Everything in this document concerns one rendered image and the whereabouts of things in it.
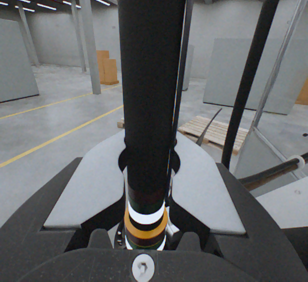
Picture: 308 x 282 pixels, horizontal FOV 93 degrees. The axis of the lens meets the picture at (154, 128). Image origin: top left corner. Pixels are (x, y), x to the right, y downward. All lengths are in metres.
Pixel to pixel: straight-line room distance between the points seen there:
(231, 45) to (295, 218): 5.24
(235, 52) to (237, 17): 6.97
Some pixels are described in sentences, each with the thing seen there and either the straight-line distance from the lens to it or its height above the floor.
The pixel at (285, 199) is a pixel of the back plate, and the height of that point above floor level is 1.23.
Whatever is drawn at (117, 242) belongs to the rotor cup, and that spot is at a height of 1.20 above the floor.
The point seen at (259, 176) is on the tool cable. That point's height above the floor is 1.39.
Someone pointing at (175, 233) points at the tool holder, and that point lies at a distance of 0.20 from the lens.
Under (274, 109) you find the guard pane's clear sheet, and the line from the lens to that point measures 1.41.
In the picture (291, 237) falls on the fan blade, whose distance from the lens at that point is 0.29.
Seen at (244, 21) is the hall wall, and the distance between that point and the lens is 12.36.
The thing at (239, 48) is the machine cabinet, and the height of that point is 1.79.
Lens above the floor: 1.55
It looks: 27 degrees down
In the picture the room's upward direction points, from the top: 3 degrees clockwise
